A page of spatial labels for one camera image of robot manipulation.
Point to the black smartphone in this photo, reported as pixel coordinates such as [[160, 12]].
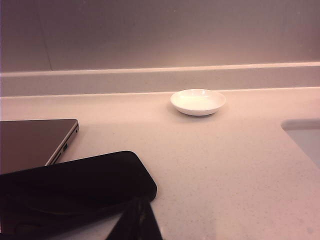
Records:
[[75, 180]]

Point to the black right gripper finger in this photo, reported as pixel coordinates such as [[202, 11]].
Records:
[[140, 222]]

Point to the white sink basin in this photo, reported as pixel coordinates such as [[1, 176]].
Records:
[[305, 140]]

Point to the silver closed laptop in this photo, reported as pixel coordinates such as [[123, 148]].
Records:
[[30, 140]]

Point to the small white dish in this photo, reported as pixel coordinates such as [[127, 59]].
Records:
[[197, 103]]

